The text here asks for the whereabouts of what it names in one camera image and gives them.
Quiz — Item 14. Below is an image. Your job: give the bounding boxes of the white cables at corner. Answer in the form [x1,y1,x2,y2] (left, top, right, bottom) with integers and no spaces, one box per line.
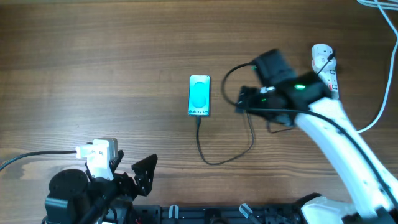
[356,0,398,11]

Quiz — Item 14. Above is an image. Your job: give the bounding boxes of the teal screen Galaxy smartphone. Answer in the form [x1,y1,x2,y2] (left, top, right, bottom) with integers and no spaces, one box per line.
[188,75,211,116]

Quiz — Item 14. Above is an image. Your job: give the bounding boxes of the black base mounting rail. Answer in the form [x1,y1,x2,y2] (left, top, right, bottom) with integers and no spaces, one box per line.
[131,204,304,224]

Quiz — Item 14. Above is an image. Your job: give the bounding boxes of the white charger plug adapter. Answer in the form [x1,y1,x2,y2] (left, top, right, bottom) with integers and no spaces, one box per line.
[312,55,336,73]

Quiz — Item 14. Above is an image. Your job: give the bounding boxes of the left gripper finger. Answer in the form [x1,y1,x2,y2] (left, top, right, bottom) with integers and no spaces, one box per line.
[109,150,124,174]
[131,154,158,197]

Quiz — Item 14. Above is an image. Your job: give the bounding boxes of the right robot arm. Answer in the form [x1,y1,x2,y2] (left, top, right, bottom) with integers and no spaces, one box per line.
[236,49,397,223]

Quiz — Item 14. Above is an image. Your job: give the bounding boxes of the white power strip socket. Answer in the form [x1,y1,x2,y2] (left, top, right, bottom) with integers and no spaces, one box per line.
[312,44,340,100]

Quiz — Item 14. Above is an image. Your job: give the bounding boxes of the white power strip cord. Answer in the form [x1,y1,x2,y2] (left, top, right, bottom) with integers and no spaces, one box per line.
[356,0,398,134]

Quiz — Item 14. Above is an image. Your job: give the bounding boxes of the black USB charging cable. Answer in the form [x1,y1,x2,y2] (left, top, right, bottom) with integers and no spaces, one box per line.
[195,49,336,166]

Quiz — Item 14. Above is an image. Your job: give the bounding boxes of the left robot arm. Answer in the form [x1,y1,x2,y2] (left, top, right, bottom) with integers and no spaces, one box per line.
[42,151,158,224]

